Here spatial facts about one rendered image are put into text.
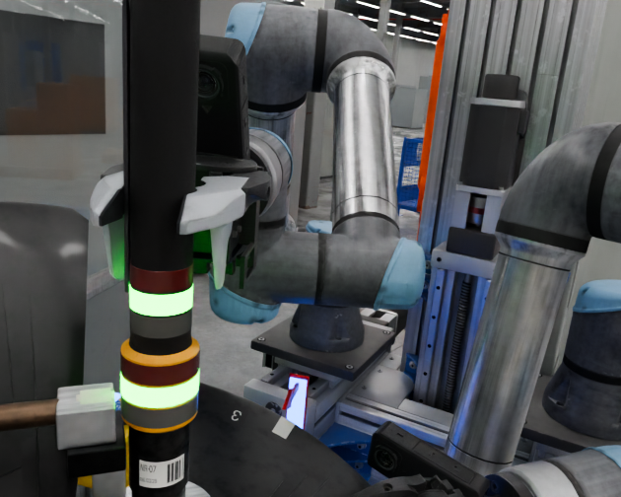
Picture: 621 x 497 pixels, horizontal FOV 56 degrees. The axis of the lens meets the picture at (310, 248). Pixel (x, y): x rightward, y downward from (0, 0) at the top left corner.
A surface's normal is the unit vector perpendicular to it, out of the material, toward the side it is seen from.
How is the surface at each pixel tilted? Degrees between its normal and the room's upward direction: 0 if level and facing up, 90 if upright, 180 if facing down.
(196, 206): 42
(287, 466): 16
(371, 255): 50
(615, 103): 90
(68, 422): 90
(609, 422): 72
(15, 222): 36
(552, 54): 90
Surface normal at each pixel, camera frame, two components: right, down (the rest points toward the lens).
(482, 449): -0.33, 0.04
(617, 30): -0.24, 0.25
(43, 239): 0.43, -0.63
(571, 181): -0.75, 0.08
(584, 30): -0.47, 0.21
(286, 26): 0.06, -0.23
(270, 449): 0.33, -0.89
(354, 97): -0.34, -0.59
